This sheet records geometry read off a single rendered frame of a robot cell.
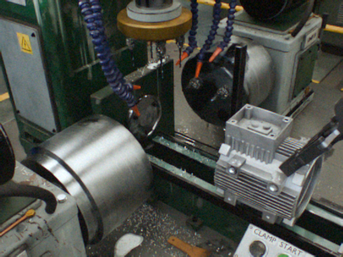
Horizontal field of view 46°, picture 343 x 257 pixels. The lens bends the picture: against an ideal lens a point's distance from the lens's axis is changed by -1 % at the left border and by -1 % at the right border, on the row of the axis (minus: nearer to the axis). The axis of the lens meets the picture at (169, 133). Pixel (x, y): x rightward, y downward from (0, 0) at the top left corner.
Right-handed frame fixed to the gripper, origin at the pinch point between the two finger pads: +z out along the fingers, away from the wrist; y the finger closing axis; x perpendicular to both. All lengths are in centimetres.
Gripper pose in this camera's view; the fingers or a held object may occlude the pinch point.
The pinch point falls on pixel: (294, 163)
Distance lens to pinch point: 88.5
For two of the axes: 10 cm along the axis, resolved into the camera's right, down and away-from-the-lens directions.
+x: 6.9, 7.0, -1.6
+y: -6.2, 4.6, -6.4
